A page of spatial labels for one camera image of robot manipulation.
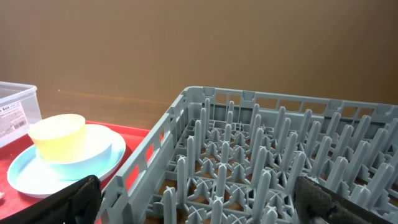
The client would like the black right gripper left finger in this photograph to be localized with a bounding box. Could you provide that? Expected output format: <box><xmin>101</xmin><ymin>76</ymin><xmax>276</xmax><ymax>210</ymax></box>
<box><xmin>1</xmin><ymin>175</ymin><xmax>102</xmax><ymax>224</ymax></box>

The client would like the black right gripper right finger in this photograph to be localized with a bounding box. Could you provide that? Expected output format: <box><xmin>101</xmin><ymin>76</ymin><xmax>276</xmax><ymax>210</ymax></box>
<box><xmin>293</xmin><ymin>176</ymin><xmax>389</xmax><ymax>224</ymax></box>

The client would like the grey dishwasher rack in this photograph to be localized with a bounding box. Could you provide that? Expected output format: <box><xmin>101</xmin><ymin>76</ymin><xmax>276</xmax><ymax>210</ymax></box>
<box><xmin>97</xmin><ymin>86</ymin><xmax>397</xmax><ymax>223</ymax></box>

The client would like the light blue plate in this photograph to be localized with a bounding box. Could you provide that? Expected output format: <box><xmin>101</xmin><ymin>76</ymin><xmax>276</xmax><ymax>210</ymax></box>
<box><xmin>7</xmin><ymin>131</ymin><xmax>126</xmax><ymax>198</ymax></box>

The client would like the light blue bowl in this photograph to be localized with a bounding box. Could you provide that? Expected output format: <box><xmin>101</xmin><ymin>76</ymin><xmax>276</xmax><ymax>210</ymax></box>
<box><xmin>35</xmin><ymin>124</ymin><xmax>113</xmax><ymax>180</ymax></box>

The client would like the yellow plastic cup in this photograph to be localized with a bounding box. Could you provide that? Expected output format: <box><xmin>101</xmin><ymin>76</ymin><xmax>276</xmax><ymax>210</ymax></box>
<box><xmin>28</xmin><ymin>114</ymin><xmax>86</xmax><ymax>163</ymax></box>

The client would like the red plastic tray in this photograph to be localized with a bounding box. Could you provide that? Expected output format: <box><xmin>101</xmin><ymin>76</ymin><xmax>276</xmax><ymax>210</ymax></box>
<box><xmin>1</xmin><ymin>126</ymin><xmax>148</xmax><ymax>220</ymax></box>

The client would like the clear plastic bin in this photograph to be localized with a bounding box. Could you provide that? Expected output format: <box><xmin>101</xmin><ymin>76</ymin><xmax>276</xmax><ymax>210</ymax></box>
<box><xmin>0</xmin><ymin>82</ymin><xmax>42</xmax><ymax>147</ymax></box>

